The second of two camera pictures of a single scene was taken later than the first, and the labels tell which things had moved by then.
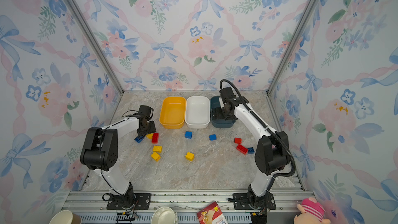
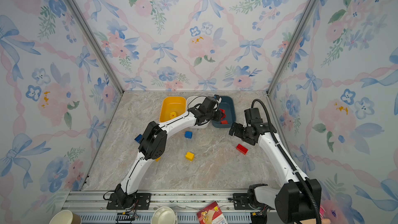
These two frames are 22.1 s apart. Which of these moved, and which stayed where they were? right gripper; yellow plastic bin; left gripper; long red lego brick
Moved: right gripper; left gripper
Stayed: yellow plastic bin; long red lego brick
